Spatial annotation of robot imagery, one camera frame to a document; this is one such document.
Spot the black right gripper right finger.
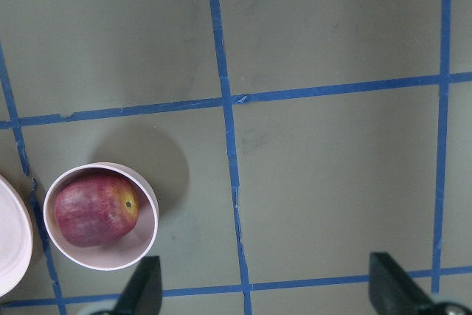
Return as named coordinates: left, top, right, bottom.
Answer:
left=368, top=252, right=448, bottom=315

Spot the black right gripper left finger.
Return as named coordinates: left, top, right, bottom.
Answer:
left=108, top=256, right=162, bottom=315

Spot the pink bowl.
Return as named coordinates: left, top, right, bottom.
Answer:
left=43, top=162, right=159, bottom=271

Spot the red apple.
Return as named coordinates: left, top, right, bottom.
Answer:
left=55, top=174, right=139, bottom=248

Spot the pink plate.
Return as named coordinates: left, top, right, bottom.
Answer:
left=1, top=176, right=33, bottom=296

